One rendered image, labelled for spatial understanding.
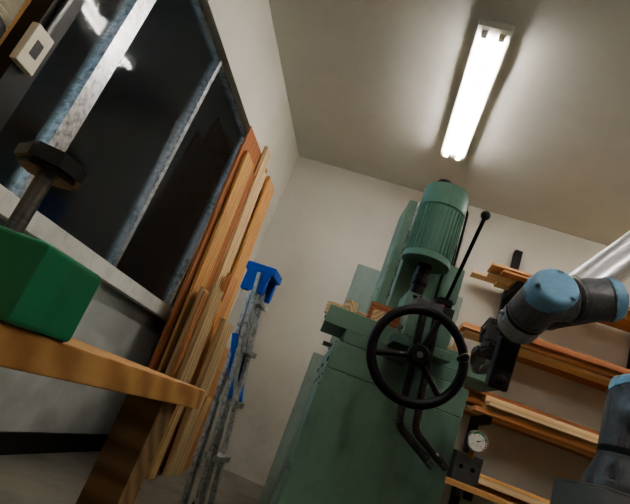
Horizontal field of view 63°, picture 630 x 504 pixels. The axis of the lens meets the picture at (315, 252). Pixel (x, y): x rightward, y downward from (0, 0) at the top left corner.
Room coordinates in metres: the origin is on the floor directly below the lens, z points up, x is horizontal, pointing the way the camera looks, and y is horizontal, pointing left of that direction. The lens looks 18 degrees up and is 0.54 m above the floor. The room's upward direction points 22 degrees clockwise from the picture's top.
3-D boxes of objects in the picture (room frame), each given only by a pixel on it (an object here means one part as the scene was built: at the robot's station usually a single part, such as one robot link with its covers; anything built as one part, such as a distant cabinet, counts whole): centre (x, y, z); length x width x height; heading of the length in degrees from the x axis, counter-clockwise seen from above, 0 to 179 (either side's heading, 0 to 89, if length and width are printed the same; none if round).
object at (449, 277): (1.95, -0.55, 1.22); 0.09 x 0.08 x 0.15; 177
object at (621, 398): (1.15, -0.85, 0.82); 0.17 x 0.15 x 0.18; 5
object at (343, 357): (1.87, -0.40, 0.76); 0.57 x 0.45 x 0.09; 177
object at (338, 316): (1.64, -0.41, 0.87); 0.61 x 0.30 x 0.06; 87
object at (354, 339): (1.69, -0.39, 0.82); 0.40 x 0.21 x 0.04; 87
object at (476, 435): (1.52, -0.64, 0.65); 0.06 x 0.04 x 0.08; 87
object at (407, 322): (1.55, -0.41, 0.91); 0.15 x 0.14 x 0.09; 87
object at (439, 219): (1.75, -0.39, 1.35); 0.18 x 0.18 x 0.31
